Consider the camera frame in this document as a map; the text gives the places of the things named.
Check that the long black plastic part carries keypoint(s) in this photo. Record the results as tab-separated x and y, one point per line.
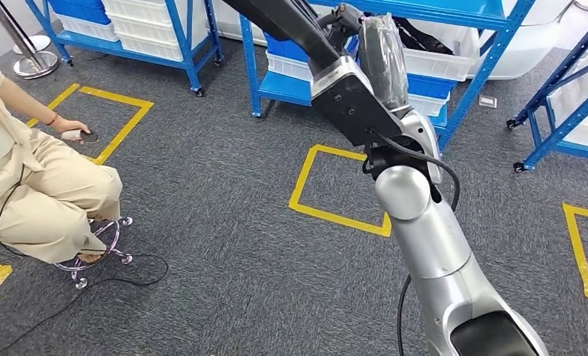
284	24

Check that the person's forearm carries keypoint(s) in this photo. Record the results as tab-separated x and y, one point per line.
26	104

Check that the grey floor outlet box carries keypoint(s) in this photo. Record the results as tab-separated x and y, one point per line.
487	101

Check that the person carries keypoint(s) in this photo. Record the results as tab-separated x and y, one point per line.
43	196

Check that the blue metal shelf rack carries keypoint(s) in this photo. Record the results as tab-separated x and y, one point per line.
183	49
559	133
284	88

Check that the white car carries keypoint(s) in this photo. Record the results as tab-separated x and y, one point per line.
519	49

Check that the person's hand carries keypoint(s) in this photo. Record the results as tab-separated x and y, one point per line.
70	128

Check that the silver stanchion with base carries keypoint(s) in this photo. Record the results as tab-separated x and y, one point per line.
35	66

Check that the chrome stool base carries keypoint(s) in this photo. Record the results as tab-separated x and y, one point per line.
81	283

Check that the white and black controller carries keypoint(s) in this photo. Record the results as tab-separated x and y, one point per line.
90	136

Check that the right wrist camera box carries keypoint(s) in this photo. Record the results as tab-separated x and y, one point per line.
352	105

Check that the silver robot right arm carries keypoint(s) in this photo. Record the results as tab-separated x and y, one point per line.
431	236

